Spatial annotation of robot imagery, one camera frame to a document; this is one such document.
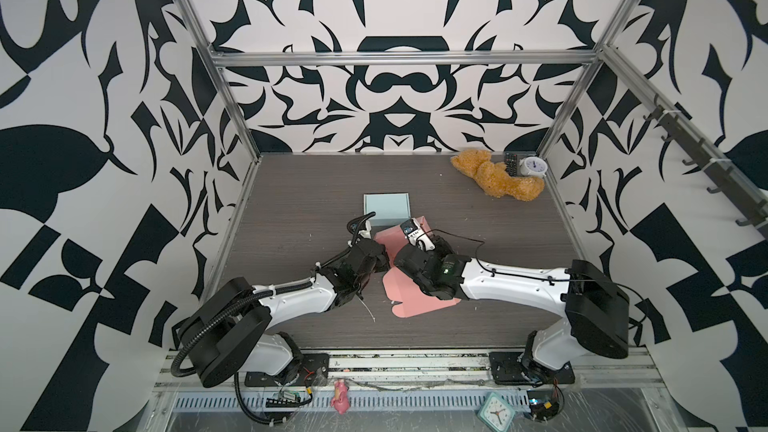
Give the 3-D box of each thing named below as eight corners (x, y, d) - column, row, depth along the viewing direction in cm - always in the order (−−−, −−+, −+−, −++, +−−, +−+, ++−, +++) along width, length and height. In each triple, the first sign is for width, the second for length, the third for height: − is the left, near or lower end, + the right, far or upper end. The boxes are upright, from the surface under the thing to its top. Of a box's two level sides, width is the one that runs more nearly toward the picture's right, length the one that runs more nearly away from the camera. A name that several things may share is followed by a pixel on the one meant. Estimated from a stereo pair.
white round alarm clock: (522, 177, 116) (525, 172, 113) (516, 161, 121) (519, 156, 118) (547, 177, 116) (550, 172, 113) (540, 161, 121) (543, 156, 118)
